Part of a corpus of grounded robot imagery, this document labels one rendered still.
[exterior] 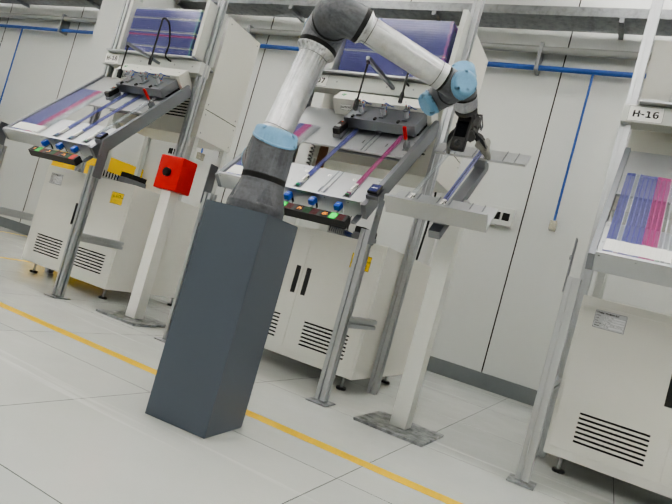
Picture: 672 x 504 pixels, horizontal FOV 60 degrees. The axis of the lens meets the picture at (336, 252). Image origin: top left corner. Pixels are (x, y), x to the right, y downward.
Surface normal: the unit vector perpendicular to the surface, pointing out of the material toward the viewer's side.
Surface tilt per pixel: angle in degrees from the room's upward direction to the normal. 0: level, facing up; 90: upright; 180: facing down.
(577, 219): 90
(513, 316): 90
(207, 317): 90
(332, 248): 90
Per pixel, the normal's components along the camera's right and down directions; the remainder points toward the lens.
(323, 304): -0.43, -0.15
